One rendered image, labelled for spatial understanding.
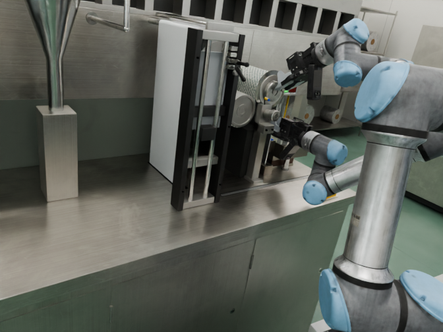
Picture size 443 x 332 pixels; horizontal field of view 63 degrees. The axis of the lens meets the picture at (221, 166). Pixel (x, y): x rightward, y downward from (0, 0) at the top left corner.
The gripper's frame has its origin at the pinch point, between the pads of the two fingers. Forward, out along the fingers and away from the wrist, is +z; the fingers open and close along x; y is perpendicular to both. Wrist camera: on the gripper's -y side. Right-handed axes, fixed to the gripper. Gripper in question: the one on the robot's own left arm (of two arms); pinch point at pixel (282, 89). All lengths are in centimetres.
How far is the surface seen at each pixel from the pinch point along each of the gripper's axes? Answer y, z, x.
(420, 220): -84, 96, -237
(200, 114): -9.3, -2.9, 40.0
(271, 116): -9.2, 1.9, 7.2
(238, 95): 0.4, 5.6, 16.2
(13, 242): -32, 19, 89
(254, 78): 7.0, 4.7, 7.0
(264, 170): -24.4, 24.1, -2.1
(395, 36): 160, 150, -448
